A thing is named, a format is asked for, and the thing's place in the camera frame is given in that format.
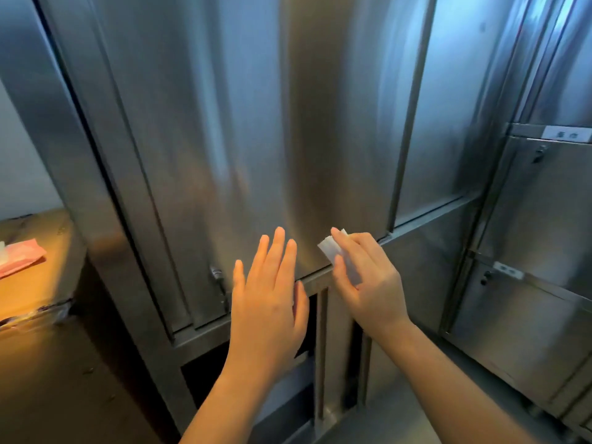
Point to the person's left hand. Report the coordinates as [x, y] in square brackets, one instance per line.
[263, 319]

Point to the person's right hand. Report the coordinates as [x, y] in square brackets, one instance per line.
[377, 295]

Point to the white wet wipe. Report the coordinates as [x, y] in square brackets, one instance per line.
[327, 248]

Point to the pink wet wipes pack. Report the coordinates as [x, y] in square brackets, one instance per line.
[23, 256]

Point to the person's right forearm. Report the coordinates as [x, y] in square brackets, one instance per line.
[439, 397]

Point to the stainless steel cabinet body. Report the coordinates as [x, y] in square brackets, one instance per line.
[522, 130]
[37, 87]

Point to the brown taped cardboard box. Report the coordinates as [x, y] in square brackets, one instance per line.
[46, 282]

